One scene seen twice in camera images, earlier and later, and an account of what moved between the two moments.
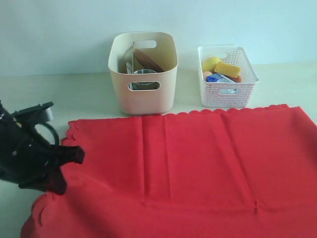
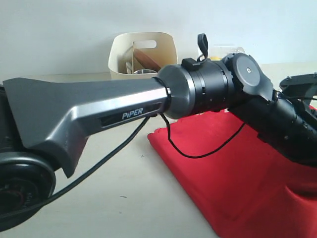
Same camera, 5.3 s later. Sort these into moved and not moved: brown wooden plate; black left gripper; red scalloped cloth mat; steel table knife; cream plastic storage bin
Moved: black left gripper; red scalloped cloth mat
Not moved: brown wooden plate; steel table knife; cream plastic storage bin
